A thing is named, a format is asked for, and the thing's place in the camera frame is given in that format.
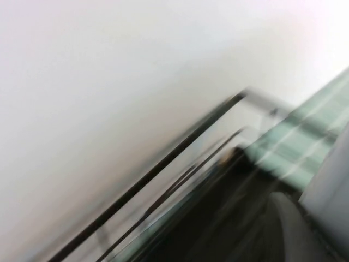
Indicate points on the green checked tablecloth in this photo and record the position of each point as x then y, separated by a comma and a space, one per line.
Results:
300, 144

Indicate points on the grey round plate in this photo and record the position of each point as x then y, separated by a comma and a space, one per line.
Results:
330, 202

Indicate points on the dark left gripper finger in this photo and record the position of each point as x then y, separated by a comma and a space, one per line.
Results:
286, 232

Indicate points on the black plastic drip tray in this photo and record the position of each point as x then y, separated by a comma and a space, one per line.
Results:
218, 218

